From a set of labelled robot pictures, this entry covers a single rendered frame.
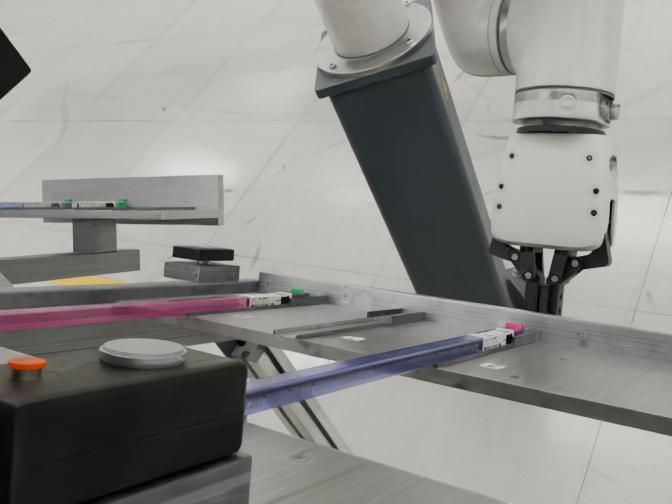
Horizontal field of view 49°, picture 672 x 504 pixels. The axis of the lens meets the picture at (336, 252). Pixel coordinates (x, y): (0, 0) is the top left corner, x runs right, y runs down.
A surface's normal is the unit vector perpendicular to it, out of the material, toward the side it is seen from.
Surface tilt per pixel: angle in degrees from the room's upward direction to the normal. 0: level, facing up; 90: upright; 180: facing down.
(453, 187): 90
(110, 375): 47
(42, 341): 90
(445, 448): 0
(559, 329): 43
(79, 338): 90
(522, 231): 52
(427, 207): 90
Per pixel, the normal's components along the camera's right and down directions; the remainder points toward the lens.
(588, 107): 0.20, 0.07
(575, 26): -0.22, 0.04
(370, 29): 0.15, 0.63
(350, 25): -0.24, 0.73
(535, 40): -0.79, -0.03
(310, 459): 0.08, -1.00
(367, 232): -0.36, -0.68
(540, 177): -0.58, 0.01
